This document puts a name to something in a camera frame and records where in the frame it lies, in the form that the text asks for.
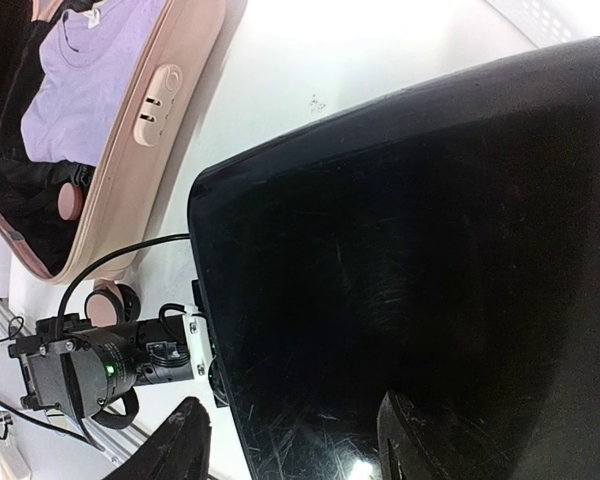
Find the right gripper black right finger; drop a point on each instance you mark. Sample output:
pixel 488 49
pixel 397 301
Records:
pixel 414 444

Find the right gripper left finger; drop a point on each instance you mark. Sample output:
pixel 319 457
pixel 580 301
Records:
pixel 178 449

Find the black pink tiered rack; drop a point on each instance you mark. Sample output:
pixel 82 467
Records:
pixel 442 242

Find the pink hard-shell suitcase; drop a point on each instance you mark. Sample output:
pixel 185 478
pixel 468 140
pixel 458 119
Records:
pixel 119 202

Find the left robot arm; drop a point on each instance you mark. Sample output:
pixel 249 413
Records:
pixel 169 357

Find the pink round compact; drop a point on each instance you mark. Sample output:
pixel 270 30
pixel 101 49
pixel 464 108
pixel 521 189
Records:
pixel 70 202

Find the black folded clothing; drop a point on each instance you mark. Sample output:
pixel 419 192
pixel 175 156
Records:
pixel 29 219

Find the folded purple shirt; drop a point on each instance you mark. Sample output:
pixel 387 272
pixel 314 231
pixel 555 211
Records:
pixel 88 59

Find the white plastic mesh basket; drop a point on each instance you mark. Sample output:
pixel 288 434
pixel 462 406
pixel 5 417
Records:
pixel 551 22

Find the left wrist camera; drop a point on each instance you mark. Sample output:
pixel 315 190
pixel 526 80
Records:
pixel 189 326

